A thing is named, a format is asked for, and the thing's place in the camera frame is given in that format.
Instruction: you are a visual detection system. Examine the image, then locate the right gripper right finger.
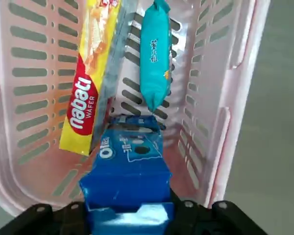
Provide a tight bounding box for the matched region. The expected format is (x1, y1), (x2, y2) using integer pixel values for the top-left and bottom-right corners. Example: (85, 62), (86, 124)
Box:
(166, 187), (289, 235)

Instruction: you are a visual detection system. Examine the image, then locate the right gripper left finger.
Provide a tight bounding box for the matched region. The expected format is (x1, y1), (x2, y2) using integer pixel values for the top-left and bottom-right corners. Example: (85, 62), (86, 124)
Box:
(0, 202), (90, 235)

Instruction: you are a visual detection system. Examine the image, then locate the blue Oreo biscuit box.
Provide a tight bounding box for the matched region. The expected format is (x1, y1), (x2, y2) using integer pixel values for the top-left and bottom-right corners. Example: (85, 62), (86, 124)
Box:
(78, 115), (174, 235)

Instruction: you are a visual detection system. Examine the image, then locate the yellow Nabati wafer box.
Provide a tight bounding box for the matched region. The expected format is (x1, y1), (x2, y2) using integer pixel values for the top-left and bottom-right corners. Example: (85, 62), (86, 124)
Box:
(58, 0), (132, 157)

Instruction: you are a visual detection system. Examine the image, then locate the pink plastic basket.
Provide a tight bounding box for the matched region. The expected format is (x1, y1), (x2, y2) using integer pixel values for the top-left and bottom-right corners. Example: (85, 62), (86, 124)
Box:
(0, 0), (271, 218)

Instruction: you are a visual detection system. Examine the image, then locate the teal snack packet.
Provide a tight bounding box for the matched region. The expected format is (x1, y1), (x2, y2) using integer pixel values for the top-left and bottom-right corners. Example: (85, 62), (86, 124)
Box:
(139, 0), (173, 114)

